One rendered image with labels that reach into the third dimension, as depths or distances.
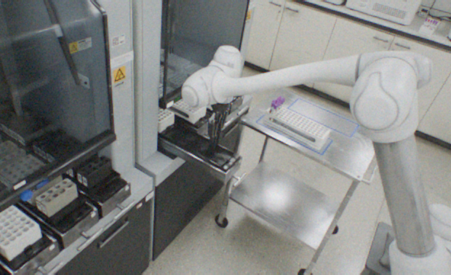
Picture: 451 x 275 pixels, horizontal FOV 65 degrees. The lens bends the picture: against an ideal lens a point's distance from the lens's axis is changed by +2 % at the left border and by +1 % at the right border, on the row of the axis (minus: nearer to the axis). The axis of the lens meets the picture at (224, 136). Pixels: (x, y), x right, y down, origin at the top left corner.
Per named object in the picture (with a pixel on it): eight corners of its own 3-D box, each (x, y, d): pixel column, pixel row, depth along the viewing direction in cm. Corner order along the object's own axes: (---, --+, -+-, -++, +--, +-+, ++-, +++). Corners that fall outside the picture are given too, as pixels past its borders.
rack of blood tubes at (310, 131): (262, 121, 168) (265, 111, 164) (271, 113, 175) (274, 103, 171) (318, 150, 157) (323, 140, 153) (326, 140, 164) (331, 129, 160)
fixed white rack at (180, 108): (143, 100, 170) (143, 89, 166) (157, 92, 177) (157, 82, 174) (193, 126, 160) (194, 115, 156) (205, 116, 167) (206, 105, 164)
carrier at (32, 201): (60, 184, 121) (57, 171, 117) (64, 187, 120) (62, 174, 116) (28, 204, 112) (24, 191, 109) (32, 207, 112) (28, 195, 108)
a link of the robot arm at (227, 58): (218, 76, 138) (199, 88, 129) (223, 38, 129) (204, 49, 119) (241, 86, 135) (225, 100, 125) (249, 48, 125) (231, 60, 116)
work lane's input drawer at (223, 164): (101, 118, 166) (100, 102, 160) (123, 106, 176) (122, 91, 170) (232, 191, 141) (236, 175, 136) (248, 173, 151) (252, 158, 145)
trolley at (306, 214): (212, 223, 218) (233, 116, 168) (249, 183, 250) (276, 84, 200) (310, 289, 194) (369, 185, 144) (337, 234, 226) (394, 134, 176)
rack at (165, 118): (109, 108, 162) (108, 96, 158) (125, 99, 169) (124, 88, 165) (159, 134, 152) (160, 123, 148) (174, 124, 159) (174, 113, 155)
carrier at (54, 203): (74, 193, 118) (72, 180, 115) (78, 196, 118) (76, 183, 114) (43, 215, 110) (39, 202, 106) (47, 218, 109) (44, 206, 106)
